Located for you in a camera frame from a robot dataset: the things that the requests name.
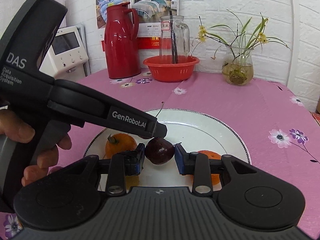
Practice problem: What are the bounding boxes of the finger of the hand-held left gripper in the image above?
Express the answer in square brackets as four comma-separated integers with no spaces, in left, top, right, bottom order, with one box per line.
[152,120,168,139]

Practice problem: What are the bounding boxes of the dark long stirring stick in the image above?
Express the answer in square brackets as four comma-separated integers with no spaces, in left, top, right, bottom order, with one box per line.
[169,10,179,64]

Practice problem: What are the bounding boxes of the orange with green leaf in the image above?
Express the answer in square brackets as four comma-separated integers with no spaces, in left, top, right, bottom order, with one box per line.
[105,134,139,183]

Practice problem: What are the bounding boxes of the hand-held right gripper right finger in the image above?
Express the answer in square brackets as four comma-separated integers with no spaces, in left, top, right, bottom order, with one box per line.
[174,142,258,197]

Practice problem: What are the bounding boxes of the red thermos jug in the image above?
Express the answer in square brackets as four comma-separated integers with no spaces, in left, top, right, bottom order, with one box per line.
[104,1,140,80]

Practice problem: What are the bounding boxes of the glass vase with plant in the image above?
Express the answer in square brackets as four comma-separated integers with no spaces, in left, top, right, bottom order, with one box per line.
[191,9,292,85]

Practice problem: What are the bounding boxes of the white machine with screen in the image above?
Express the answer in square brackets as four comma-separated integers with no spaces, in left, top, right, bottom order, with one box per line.
[40,25,91,85]

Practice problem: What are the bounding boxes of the glass pitcher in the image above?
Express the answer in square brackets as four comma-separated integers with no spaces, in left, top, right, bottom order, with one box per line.
[159,15,190,64]

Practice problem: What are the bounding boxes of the red plastic basket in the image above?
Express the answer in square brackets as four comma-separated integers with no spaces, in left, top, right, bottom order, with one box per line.
[143,55,200,82]

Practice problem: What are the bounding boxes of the person's left hand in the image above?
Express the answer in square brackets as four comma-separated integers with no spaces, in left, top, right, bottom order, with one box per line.
[0,110,72,187]

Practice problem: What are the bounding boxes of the white plate with dark rim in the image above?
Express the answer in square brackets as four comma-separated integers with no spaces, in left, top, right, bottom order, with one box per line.
[83,109,251,188]

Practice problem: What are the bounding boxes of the bumpy mandarin orange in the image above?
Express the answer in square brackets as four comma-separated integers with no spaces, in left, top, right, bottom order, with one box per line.
[186,150,222,186]

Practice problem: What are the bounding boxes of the dark red cherry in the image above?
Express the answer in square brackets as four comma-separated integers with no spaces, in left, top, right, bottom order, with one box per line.
[145,101,175,165]

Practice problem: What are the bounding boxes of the pink floral tablecloth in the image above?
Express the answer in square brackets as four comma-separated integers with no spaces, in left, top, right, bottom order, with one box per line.
[0,66,320,240]

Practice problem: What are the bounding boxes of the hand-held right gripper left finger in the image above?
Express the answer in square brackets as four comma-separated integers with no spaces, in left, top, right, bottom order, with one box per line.
[58,143,146,197]

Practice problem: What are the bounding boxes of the red checkered cloth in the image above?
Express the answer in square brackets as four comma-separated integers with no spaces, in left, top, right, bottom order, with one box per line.
[309,111,320,127]

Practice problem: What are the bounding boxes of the white wall conduit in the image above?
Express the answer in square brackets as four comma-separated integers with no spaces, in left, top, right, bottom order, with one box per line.
[287,0,300,87]

